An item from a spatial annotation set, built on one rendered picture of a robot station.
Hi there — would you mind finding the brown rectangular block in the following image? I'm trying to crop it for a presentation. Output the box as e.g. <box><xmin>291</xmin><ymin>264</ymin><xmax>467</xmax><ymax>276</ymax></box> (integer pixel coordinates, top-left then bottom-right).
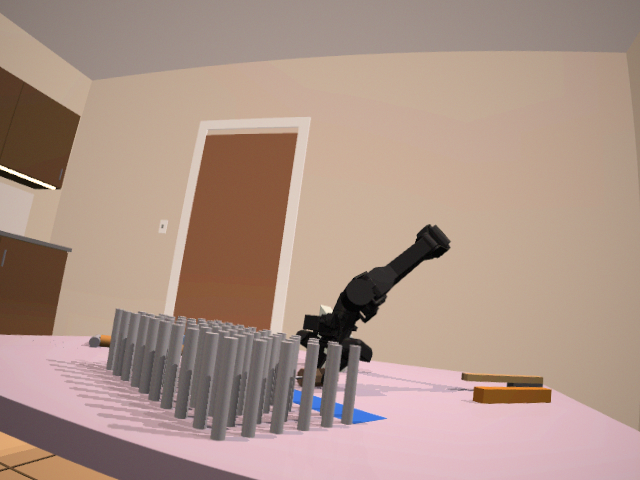
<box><xmin>473</xmin><ymin>386</ymin><xmax>552</xmax><ymax>404</ymax></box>

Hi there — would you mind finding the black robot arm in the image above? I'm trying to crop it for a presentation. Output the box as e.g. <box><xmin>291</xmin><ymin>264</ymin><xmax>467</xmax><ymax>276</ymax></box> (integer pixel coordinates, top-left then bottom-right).
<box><xmin>303</xmin><ymin>224</ymin><xmax>451</xmax><ymax>337</ymax></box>

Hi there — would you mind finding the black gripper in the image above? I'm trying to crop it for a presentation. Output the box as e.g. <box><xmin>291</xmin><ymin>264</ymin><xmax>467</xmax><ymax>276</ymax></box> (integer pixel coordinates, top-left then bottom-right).
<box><xmin>296</xmin><ymin>311</ymin><xmax>373</xmax><ymax>371</ymax></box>

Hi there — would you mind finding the hammer with orange handle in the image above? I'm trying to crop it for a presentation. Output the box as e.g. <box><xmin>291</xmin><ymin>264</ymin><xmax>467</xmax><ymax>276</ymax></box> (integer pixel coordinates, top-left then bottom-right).
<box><xmin>89</xmin><ymin>334</ymin><xmax>111</xmax><ymax>348</ymax></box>

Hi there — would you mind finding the blue flat strip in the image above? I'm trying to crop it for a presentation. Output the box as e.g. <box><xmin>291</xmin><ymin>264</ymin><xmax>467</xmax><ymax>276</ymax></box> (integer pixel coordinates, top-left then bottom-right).
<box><xmin>293</xmin><ymin>389</ymin><xmax>387</xmax><ymax>424</ymax></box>

